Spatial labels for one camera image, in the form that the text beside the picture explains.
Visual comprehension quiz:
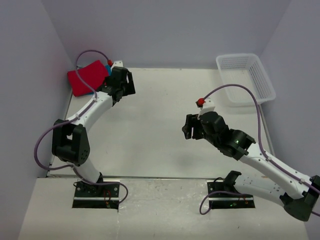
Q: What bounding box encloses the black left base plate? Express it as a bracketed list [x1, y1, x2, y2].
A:
[72, 181, 120, 210]

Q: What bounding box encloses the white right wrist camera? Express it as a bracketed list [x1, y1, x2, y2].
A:
[197, 98, 216, 120]

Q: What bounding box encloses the folded blue t shirt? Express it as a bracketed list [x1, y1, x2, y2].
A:
[76, 64, 113, 97]

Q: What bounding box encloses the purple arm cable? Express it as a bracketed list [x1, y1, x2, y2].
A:
[33, 49, 129, 207]
[194, 83, 320, 216]

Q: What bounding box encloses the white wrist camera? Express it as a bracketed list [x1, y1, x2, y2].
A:
[197, 98, 216, 120]
[111, 60, 124, 68]

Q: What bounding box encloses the white perforated plastic basket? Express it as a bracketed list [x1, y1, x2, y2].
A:
[216, 53, 276, 105]

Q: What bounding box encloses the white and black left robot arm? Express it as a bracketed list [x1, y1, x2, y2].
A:
[51, 66, 136, 197]

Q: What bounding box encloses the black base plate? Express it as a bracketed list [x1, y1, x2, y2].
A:
[207, 178, 256, 210]
[72, 181, 120, 210]

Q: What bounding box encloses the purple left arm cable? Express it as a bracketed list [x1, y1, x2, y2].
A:
[33, 49, 129, 207]

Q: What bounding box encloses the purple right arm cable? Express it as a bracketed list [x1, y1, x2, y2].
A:
[194, 83, 320, 216]

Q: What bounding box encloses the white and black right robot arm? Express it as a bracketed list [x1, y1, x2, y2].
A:
[182, 111, 320, 222]

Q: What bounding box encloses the red t shirt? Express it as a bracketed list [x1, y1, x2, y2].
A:
[66, 60, 111, 97]

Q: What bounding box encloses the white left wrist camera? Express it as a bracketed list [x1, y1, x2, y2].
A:
[111, 60, 124, 68]

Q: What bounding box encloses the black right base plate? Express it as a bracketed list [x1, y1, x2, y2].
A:
[207, 178, 256, 210]

